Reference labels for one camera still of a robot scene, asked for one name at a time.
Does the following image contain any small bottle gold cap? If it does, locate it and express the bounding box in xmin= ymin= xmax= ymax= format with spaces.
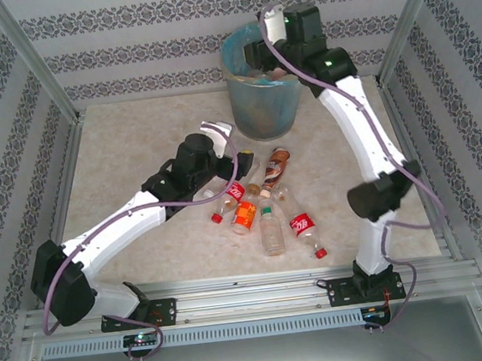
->
xmin=244 ymin=171 xmax=266 ymax=196

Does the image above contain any brown label bottle cream cap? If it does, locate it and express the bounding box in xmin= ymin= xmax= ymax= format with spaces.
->
xmin=254 ymin=145 xmax=296 ymax=201

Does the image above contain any clear bottle red white label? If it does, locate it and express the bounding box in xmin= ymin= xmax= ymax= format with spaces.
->
xmin=197 ymin=180 xmax=232 ymax=203

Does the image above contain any cola bottle peach label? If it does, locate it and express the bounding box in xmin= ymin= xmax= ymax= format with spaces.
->
xmin=266 ymin=65 xmax=296 ymax=83

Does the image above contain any large red label cola bottle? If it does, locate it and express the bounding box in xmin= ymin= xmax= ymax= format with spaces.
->
xmin=275 ymin=179 xmax=330 ymax=265

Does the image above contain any grey metal mesh bin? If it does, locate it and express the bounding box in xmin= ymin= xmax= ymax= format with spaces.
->
xmin=216 ymin=16 xmax=309 ymax=146

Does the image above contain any blue plastic bin liner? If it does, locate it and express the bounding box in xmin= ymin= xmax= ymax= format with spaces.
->
xmin=217 ymin=17 xmax=301 ymax=93

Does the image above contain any small red label cola bottle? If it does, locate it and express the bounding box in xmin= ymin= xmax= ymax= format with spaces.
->
xmin=206 ymin=179 xmax=250 ymax=225

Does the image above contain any bottle with orange label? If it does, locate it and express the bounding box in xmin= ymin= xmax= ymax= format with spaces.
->
xmin=227 ymin=199 xmax=262 ymax=238

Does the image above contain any clear bottle green cap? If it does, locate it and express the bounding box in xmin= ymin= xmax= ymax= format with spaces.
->
xmin=255 ymin=197 xmax=288 ymax=259

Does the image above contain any small circuit board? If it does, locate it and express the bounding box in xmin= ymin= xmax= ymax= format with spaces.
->
xmin=122 ymin=330 xmax=161 ymax=350
xmin=363 ymin=304 xmax=391 ymax=322

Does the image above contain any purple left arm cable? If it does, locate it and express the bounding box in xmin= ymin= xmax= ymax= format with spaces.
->
xmin=23 ymin=120 xmax=260 ymax=361

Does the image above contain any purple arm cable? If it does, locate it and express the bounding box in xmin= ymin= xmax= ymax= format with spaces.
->
xmin=257 ymin=0 xmax=458 ymax=344
xmin=23 ymin=120 xmax=260 ymax=361

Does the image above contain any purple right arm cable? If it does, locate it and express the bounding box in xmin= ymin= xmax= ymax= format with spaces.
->
xmin=257 ymin=0 xmax=458 ymax=344

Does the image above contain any aluminium side rail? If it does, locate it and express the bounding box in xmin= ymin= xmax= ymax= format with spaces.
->
xmin=379 ymin=77 xmax=461 ymax=268
xmin=18 ymin=114 xmax=104 ymax=309

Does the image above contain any aluminium frame post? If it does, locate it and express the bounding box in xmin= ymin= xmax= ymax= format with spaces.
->
xmin=371 ymin=0 xmax=459 ymax=85
xmin=0 ymin=0 xmax=85 ymax=129

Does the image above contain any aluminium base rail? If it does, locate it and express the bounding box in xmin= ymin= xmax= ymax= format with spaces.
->
xmin=18 ymin=248 xmax=482 ymax=347

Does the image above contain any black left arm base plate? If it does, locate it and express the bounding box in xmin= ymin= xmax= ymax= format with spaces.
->
xmin=98 ymin=297 xmax=179 ymax=334

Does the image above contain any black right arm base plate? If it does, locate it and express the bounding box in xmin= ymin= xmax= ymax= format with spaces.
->
xmin=323 ymin=270 xmax=405 ymax=309

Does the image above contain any grey slotted cable duct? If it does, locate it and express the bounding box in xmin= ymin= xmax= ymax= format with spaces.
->
xmin=40 ymin=309 xmax=365 ymax=361

